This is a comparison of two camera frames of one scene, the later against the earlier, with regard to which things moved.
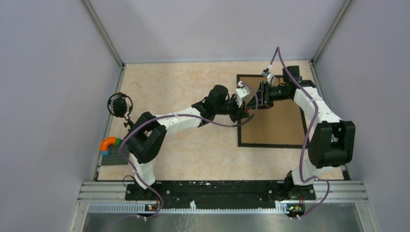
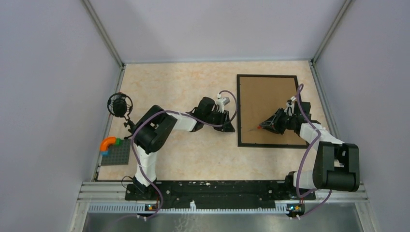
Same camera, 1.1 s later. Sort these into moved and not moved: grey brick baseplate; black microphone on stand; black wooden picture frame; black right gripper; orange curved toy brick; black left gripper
Moved: black left gripper; black right gripper
Not moved: orange curved toy brick; grey brick baseplate; black microphone on stand; black wooden picture frame
